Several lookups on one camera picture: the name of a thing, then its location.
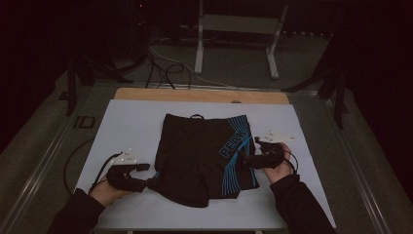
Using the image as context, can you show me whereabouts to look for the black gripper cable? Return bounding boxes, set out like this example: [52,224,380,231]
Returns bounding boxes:
[62,137,124,197]
[282,148,299,176]

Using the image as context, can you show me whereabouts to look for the black stand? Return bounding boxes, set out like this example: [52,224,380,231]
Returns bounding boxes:
[282,30,352,131]
[57,45,134,118]

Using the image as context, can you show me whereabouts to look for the person's left hand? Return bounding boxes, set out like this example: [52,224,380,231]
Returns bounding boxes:
[89,175,132,208]

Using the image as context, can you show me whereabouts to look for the white table cover sheet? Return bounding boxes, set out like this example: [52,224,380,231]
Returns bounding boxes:
[75,98,337,231]

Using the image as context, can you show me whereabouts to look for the white floor cable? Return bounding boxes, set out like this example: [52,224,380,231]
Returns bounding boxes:
[147,44,242,90]

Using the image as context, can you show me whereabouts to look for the person's right hand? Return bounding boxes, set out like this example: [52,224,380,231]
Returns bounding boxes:
[261,141,295,185]

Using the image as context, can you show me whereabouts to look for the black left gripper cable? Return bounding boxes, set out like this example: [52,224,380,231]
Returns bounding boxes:
[62,137,124,197]

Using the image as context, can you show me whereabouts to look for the black rectangular floor frame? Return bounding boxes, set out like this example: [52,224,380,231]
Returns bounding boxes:
[73,115,96,130]

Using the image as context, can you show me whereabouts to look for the white metal stand frame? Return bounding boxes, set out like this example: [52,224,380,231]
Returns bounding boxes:
[193,0,290,81]

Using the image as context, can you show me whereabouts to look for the wooden table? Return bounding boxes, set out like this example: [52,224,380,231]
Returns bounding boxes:
[113,87,290,105]

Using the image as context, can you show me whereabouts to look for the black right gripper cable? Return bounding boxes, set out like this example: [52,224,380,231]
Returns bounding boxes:
[282,148,299,176]

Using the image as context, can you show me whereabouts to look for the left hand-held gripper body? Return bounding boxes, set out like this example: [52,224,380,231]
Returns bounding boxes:
[105,148,149,193]

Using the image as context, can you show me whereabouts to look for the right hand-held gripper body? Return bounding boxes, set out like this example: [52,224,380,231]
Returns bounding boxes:
[252,130,297,171]

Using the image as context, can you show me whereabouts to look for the black swim shorts blue stripes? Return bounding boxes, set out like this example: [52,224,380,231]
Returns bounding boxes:
[147,112,261,209]

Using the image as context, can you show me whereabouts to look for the black floor cables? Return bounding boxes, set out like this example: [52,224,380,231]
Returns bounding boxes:
[143,48,193,91]

